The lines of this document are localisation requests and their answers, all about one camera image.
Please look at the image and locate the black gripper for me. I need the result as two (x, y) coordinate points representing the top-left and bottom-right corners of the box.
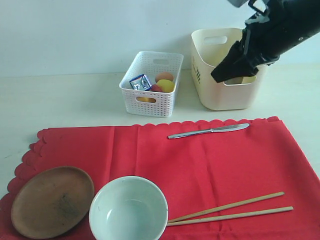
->
(211, 0), (320, 82)

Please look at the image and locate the silver table knife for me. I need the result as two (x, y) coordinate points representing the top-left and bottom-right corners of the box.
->
(167, 123), (250, 140)

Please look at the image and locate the yellow lemon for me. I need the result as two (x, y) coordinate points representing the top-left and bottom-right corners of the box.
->
(156, 79), (175, 93)

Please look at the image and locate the brown egg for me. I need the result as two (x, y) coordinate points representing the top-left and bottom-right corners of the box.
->
(155, 72), (174, 83)

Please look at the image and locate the red sausage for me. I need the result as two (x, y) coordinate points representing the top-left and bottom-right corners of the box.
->
(151, 84), (163, 93)

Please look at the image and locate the blue white snack packet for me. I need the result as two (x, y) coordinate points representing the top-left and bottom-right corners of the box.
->
(129, 74), (152, 91)

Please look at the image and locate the orange cheese wedge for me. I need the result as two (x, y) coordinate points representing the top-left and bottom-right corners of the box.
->
(136, 97), (156, 103)

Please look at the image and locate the pale green bowl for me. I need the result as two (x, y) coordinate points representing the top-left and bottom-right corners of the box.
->
(89, 176), (169, 240)

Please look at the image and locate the brown oval plate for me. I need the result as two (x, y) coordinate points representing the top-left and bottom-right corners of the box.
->
(10, 166), (95, 240)

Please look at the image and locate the stainless steel cup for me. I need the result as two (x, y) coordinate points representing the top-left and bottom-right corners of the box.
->
(228, 76), (243, 85)

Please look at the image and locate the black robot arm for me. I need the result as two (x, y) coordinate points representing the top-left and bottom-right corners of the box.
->
(211, 0), (320, 83)

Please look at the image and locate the cream plastic bin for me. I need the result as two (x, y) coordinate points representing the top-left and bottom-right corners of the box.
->
(191, 28), (268, 111)

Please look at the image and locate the white perforated plastic basket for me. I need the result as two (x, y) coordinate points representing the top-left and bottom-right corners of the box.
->
(119, 51), (184, 118)

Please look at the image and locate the red scalloped cloth mat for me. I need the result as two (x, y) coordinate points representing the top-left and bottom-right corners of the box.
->
(0, 117), (320, 240)

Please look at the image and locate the upper wooden chopstick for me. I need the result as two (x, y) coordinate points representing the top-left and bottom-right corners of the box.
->
(168, 191), (285, 223)

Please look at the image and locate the wooden chopstick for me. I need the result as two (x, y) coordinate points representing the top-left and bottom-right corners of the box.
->
(166, 206), (294, 227)
(168, 191), (285, 223)

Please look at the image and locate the lower wooden chopstick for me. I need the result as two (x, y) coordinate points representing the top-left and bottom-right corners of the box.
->
(166, 206), (294, 227)

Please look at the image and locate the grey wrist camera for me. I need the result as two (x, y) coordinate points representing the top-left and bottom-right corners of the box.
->
(227, 0), (249, 8)

